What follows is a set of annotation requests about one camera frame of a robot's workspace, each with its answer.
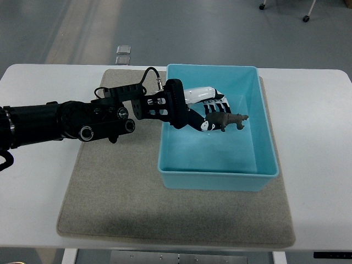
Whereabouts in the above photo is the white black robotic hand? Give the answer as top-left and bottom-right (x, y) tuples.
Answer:
(164, 79), (232, 131)

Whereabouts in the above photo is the right chair caster wheel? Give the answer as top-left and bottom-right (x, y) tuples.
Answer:
(302, 15), (310, 23)

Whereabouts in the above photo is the black cable loop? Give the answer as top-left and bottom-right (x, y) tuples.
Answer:
(0, 150), (14, 172)

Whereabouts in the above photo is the light blue plastic box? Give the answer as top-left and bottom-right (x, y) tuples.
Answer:
(158, 64), (279, 191)

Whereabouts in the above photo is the metal table base plate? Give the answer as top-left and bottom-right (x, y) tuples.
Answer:
(110, 250), (248, 264)

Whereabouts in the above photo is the brown hippo toy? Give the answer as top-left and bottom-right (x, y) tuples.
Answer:
(205, 112), (249, 132)

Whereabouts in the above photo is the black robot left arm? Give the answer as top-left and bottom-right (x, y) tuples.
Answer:
(1, 67), (175, 158)

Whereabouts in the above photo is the upper clear floor plate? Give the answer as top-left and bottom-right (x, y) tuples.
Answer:
(116, 45), (131, 54)

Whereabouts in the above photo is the clear floor plate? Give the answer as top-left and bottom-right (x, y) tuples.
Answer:
(116, 45), (131, 54)
(115, 56), (130, 65)

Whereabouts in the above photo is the lower clear floor plate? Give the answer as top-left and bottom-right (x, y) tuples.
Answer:
(115, 56), (130, 65)

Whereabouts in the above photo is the black table control panel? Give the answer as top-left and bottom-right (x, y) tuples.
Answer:
(313, 251), (352, 260)

